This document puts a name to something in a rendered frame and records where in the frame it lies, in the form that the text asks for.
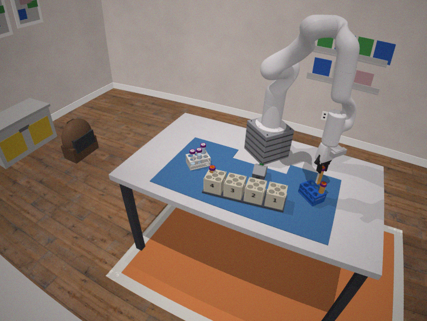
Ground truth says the beige bucket adapter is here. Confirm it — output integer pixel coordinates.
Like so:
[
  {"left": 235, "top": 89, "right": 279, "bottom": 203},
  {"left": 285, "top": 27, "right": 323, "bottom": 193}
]
[
  {"left": 264, "top": 182, "right": 288, "bottom": 210},
  {"left": 243, "top": 177, "right": 267, "bottom": 205},
  {"left": 223, "top": 172, "right": 247, "bottom": 200},
  {"left": 204, "top": 169, "right": 227, "bottom": 195}
]

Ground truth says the blue flat mat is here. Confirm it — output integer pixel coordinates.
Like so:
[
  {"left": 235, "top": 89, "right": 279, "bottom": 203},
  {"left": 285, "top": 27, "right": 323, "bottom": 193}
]
[{"left": 150, "top": 138, "right": 341, "bottom": 245}]

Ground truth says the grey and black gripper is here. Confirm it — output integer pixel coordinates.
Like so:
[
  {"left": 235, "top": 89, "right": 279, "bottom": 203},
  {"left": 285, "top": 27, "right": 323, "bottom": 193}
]
[{"left": 314, "top": 142, "right": 335, "bottom": 173}]

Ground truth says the white tube rack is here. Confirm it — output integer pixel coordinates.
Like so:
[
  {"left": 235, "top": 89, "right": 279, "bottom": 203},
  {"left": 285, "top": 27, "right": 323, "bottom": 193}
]
[{"left": 186, "top": 151, "right": 211, "bottom": 170}]

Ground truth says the blue tube rack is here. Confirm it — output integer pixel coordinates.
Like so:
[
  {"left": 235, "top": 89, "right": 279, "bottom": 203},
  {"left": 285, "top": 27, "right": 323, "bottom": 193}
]
[{"left": 298, "top": 180, "right": 327, "bottom": 206}]

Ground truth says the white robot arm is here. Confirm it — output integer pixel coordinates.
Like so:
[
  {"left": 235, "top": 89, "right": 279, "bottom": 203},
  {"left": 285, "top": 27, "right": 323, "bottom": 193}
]
[{"left": 255, "top": 15, "right": 359, "bottom": 158}]

